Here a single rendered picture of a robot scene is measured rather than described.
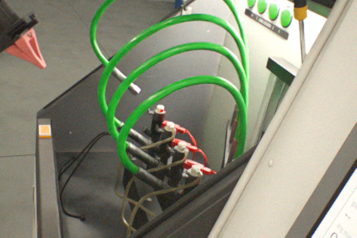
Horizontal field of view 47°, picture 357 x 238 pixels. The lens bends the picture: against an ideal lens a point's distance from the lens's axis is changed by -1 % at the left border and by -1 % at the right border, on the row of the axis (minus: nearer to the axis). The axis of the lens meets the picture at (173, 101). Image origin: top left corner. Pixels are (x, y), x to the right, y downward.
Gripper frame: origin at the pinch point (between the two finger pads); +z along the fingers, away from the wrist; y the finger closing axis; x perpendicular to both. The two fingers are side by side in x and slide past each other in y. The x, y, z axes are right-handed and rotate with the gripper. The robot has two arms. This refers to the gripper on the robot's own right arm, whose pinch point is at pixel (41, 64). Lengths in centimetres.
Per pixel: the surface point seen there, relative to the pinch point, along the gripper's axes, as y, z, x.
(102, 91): 8.2, 10.1, -5.6
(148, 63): 20.1, 9.0, -11.6
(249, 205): 23.6, 29.4, -31.5
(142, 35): 20.7, 6.2, -3.8
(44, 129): -21.8, 17.1, 21.6
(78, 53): -118, 56, 353
